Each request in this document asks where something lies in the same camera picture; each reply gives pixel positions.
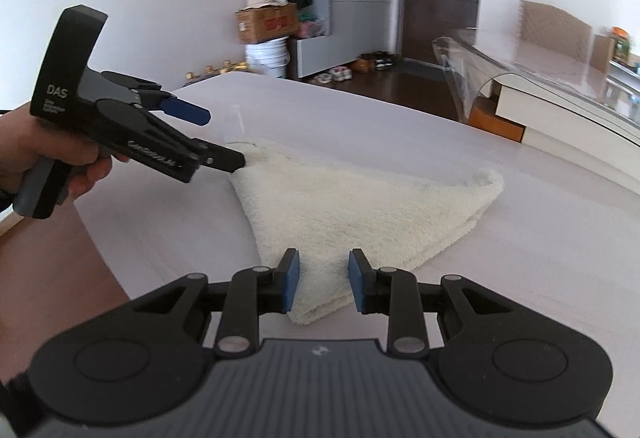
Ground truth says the cream fluffy towel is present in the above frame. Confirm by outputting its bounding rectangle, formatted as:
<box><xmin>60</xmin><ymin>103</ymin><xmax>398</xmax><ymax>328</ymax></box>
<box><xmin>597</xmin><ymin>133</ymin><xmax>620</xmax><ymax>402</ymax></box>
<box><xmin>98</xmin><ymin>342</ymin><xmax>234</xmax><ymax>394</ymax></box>
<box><xmin>227</xmin><ymin>138</ymin><xmax>506</xmax><ymax>326</ymax></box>

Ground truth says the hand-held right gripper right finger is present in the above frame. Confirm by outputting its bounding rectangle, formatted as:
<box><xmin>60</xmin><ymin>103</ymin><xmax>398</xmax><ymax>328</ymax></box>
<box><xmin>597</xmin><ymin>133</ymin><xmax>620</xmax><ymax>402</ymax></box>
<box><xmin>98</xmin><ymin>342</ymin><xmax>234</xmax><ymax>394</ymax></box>
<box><xmin>347</xmin><ymin>248</ymin><xmax>518</xmax><ymax>360</ymax></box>

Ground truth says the row of brass ornaments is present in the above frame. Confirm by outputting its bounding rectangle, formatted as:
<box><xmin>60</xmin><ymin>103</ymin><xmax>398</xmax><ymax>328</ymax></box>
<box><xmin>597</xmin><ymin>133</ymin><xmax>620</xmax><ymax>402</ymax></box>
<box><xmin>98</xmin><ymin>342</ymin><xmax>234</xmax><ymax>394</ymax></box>
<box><xmin>184</xmin><ymin>60</ymin><xmax>248</xmax><ymax>86</ymax></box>

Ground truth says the brown cardboard box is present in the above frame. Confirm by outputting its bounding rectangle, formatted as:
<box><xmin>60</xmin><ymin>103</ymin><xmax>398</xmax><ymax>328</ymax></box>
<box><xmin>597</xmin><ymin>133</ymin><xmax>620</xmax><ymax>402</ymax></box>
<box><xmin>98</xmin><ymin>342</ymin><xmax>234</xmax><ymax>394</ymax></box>
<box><xmin>235</xmin><ymin>2</ymin><xmax>299</xmax><ymax>45</ymax></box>

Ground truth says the person's left hand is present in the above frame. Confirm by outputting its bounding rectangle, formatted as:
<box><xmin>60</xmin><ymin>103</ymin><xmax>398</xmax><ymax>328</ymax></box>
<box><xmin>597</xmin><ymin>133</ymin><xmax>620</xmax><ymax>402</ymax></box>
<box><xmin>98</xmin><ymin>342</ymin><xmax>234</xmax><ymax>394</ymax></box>
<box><xmin>0</xmin><ymin>103</ymin><xmax>131</xmax><ymax>200</ymax></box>

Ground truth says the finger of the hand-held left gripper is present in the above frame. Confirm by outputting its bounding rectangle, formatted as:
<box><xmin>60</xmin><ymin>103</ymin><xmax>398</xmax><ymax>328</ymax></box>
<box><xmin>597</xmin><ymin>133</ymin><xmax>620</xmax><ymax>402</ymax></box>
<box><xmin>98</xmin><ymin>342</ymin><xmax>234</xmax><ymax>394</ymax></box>
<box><xmin>102</xmin><ymin>71</ymin><xmax>212</xmax><ymax>127</ymax></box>
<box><xmin>144</xmin><ymin>110</ymin><xmax>246</xmax><ymax>172</ymax></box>

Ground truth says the orange lid glass jar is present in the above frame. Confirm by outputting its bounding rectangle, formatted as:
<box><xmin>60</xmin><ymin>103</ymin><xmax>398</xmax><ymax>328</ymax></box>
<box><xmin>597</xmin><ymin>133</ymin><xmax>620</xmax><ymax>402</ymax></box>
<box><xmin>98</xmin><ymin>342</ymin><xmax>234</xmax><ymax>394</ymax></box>
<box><xmin>612</xmin><ymin>27</ymin><xmax>632</xmax><ymax>61</ymax></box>

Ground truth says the pile of colourful bags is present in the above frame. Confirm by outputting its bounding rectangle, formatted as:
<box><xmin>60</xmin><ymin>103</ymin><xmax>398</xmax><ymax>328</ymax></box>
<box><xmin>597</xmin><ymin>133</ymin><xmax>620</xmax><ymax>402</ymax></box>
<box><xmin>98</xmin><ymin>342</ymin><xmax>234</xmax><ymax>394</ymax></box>
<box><xmin>297</xmin><ymin>8</ymin><xmax>328</xmax><ymax>39</ymax></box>

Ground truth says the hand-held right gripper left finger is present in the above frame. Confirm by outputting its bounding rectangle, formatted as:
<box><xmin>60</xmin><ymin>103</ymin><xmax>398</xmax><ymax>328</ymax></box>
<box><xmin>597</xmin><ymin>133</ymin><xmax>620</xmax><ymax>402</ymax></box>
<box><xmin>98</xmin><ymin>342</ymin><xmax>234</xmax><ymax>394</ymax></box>
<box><xmin>130</xmin><ymin>248</ymin><xmax>302</xmax><ymax>360</ymax></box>

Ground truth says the beige quilted chair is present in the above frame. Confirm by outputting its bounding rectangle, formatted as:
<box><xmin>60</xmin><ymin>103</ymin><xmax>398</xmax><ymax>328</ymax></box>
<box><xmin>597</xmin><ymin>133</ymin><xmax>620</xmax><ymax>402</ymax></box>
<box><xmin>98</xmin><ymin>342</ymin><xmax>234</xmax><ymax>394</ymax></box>
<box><xmin>517</xmin><ymin>0</ymin><xmax>596</xmax><ymax>64</ymax></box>

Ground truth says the row of shoes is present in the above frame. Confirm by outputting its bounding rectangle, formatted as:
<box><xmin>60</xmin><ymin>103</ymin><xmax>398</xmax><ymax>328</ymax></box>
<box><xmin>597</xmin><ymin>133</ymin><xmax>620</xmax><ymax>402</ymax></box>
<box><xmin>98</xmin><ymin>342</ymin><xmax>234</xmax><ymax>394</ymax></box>
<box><xmin>307</xmin><ymin>50</ymin><xmax>401</xmax><ymax>86</ymax></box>

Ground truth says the clear plastic table cover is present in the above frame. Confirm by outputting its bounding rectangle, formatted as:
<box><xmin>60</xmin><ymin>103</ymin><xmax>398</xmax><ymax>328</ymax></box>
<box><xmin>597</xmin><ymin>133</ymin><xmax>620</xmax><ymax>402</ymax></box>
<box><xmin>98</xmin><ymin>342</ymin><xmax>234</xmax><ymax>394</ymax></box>
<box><xmin>431</xmin><ymin>35</ymin><xmax>501</xmax><ymax>124</ymax></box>

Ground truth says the white dining table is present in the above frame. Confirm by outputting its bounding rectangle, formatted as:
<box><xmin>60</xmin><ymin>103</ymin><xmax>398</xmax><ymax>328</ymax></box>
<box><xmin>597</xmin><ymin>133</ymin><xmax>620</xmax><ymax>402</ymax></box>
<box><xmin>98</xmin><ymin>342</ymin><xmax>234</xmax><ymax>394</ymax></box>
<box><xmin>432</xmin><ymin>30</ymin><xmax>640</xmax><ymax>164</ymax></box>

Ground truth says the white plastic bucket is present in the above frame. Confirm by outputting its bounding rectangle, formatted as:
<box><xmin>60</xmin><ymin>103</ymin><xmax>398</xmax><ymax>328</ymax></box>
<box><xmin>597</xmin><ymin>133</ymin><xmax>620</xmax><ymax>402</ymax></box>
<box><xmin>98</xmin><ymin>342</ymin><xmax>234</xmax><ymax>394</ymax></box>
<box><xmin>245</xmin><ymin>35</ymin><xmax>291</xmax><ymax>80</ymax></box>

